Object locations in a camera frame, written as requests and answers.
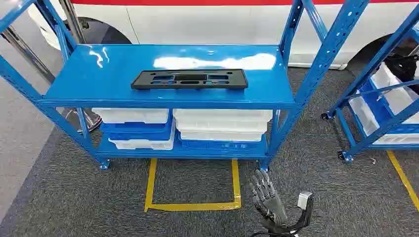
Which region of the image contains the black plastic panel with cutouts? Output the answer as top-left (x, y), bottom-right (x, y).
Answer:
top-left (130, 69), bottom-right (249, 91)

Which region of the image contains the white car with red stripe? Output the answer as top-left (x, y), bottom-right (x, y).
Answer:
top-left (28, 0), bottom-right (419, 71)

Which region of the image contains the black bundle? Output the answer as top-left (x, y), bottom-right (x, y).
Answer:
top-left (384, 54), bottom-right (419, 96)

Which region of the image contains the white plastic bin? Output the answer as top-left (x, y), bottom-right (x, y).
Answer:
top-left (175, 120), bottom-right (269, 134)
top-left (108, 124), bottom-right (176, 151)
top-left (370, 62), bottom-right (419, 125)
top-left (179, 130), bottom-right (264, 143)
top-left (172, 109), bottom-right (274, 124)
top-left (347, 95), bottom-right (419, 146)
top-left (91, 108), bottom-right (170, 125)

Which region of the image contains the blue metal shelf rack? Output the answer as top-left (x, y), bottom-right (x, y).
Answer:
top-left (321, 3), bottom-right (419, 163)
top-left (0, 0), bottom-right (371, 172)

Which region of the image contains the black car tyre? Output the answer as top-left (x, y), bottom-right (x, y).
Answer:
top-left (64, 17), bottom-right (132, 45)
top-left (347, 33), bottom-right (419, 68)

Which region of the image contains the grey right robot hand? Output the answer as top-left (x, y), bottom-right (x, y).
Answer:
top-left (249, 169), bottom-right (289, 230)

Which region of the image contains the chrome stanchion with round base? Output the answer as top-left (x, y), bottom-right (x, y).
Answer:
top-left (0, 25), bottom-right (102, 133)
top-left (59, 0), bottom-right (88, 45)

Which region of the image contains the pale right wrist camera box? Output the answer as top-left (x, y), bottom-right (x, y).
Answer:
top-left (296, 191), bottom-right (314, 211)

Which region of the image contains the yellow floor tape strip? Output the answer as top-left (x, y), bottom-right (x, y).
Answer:
top-left (386, 150), bottom-right (419, 212)

